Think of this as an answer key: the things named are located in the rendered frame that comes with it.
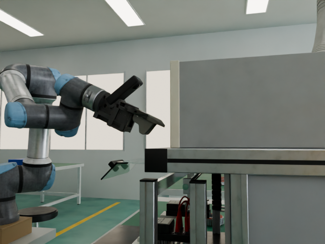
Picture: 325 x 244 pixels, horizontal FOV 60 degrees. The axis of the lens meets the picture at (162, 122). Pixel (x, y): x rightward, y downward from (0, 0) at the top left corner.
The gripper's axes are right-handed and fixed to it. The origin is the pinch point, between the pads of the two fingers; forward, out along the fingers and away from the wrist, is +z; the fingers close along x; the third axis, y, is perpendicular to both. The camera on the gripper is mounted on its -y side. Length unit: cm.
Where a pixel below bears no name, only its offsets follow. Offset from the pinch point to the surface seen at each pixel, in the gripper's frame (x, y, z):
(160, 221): 4.8, 23.6, 12.1
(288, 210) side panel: 24.4, 3.9, 33.5
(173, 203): -18.5, 24.2, 10.9
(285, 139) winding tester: 14.5, -8.1, 29.8
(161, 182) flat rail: 14.2, 12.1, 9.6
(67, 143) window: -468, 143, -293
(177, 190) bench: -153, 51, -3
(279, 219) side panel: 24.4, 6.0, 32.9
